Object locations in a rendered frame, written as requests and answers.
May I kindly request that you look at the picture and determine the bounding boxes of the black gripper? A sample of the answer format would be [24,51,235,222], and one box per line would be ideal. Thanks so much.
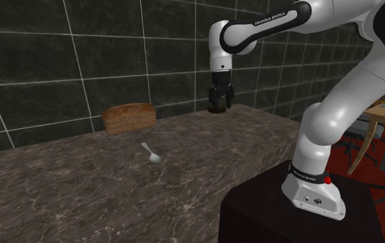
[208,70,236,110]

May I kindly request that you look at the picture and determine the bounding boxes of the dark brown round thing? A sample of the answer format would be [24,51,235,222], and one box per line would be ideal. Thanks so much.
[207,103,227,115]

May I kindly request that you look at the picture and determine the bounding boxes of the silver spoon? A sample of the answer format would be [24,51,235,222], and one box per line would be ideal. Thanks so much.
[140,142,162,164]

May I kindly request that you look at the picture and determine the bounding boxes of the brown bread loaf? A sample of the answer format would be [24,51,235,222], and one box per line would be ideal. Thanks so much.
[101,102,158,136]

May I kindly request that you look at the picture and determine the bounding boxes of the dark robot stand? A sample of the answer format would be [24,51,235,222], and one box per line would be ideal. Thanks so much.
[217,159,385,243]

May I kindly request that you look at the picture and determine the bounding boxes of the grey office chair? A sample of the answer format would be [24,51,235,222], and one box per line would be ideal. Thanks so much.
[331,113,385,168]

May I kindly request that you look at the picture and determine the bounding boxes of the light wooden table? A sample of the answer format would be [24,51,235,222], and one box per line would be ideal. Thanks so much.
[347,90,385,176]

